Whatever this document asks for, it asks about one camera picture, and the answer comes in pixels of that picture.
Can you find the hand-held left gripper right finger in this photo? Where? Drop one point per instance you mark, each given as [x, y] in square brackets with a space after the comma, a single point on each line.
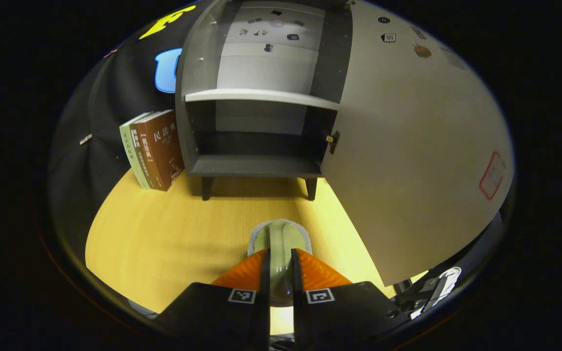
[298, 302]

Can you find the dark grey cabinet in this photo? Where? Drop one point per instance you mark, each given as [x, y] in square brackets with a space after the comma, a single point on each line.
[256, 165]

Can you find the thick brown book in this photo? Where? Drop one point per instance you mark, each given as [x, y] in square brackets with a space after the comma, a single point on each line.
[164, 146]

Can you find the green book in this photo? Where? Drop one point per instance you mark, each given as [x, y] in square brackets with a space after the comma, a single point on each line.
[130, 151]

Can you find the white cloth clip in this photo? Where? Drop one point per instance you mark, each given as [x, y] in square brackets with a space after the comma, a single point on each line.
[86, 139]

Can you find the red cloth clip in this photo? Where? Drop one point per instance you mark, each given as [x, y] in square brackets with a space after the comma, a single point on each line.
[110, 53]

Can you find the thin brown book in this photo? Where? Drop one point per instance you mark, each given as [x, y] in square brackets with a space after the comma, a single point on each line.
[140, 156]

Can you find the white cabinet shelf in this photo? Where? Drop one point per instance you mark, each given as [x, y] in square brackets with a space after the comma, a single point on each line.
[261, 96]

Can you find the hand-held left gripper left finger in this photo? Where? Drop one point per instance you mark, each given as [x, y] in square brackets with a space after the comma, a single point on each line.
[264, 302]

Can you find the black backdrop cloth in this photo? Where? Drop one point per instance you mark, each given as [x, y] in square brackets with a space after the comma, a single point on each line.
[95, 122]

